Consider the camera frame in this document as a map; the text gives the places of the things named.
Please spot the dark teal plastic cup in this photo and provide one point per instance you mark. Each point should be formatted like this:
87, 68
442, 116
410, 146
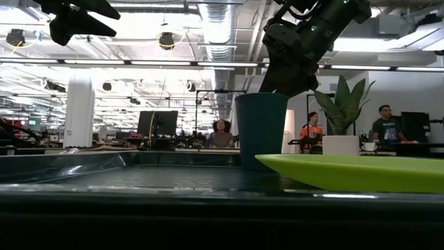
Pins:
260, 132

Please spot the black hanging ceiling device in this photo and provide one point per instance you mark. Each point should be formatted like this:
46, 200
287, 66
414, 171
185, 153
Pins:
166, 40
15, 37

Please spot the lime green plate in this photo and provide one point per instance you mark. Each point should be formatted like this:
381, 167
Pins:
364, 173

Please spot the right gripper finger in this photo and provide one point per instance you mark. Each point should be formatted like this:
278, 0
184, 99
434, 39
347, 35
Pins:
301, 83
275, 81

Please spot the long ceiling light strip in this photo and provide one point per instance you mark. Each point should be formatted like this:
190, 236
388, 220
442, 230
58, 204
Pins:
159, 62

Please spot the white square pillar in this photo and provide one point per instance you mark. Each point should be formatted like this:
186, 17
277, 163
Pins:
79, 111

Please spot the black background robot arm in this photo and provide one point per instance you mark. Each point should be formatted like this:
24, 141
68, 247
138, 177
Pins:
301, 141

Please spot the black computer monitor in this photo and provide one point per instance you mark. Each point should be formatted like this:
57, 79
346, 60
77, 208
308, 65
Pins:
163, 123
416, 126

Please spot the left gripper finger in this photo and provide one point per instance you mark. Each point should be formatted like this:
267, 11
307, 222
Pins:
97, 7
73, 26

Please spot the snake plant in white pot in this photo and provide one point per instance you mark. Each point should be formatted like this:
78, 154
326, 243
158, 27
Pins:
341, 145

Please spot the green lit exit sign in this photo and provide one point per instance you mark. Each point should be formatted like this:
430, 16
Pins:
32, 122

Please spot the white mug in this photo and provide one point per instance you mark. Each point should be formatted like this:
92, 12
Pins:
369, 147

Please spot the dark green plastic tray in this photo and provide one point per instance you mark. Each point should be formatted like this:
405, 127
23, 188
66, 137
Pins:
138, 180

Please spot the silver ventilation duct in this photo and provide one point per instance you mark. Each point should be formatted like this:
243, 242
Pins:
218, 21

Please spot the black background rig frame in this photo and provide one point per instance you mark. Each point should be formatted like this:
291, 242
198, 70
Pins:
222, 91

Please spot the person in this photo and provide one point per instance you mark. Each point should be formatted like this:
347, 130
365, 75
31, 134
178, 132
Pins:
386, 130
313, 131
221, 138

